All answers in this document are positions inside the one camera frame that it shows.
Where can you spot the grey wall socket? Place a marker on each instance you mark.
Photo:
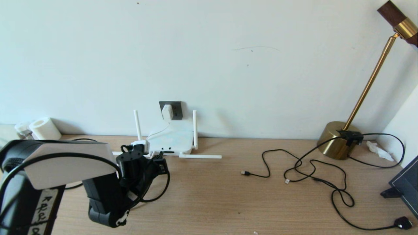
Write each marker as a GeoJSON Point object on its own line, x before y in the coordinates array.
{"type": "Point", "coordinates": [178, 112]}

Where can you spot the white power adapter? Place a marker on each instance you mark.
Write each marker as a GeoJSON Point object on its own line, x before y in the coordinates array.
{"type": "Point", "coordinates": [167, 112]}

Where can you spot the crumpled white tissue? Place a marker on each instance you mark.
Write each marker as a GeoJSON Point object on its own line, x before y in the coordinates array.
{"type": "Point", "coordinates": [378, 151]}

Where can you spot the black clip stand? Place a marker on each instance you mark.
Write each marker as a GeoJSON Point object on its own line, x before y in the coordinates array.
{"type": "Point", "coordinates": [390, 193]}

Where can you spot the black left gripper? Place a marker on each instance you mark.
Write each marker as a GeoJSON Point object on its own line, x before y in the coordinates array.
{"type": "Point", "coordinates": [132, 168]}

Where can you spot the white toilet paper roll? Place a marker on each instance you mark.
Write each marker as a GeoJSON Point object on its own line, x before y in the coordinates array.
{"type": "Point", "coordinates": [45, 129]}

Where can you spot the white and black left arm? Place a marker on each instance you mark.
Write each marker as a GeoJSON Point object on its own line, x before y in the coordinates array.
{"type": "Point", "coordinates": [72, 168]}

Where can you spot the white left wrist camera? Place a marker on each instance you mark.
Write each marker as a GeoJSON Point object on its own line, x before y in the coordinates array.
{"type": "Point", "coordinates": [141, 146]}

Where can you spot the black clip on lamp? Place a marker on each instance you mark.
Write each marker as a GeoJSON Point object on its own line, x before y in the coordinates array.
{"type": "Point", "coordinates": [349, 136]}

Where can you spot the white router with antennas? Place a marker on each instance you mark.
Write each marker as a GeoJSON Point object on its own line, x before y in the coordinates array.
{"type": "Point", "coordinates": [176, 138]}

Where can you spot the gold desk lamp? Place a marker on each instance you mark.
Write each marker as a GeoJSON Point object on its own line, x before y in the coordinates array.
{"type": "Point", "coordinates": [333, 143]}

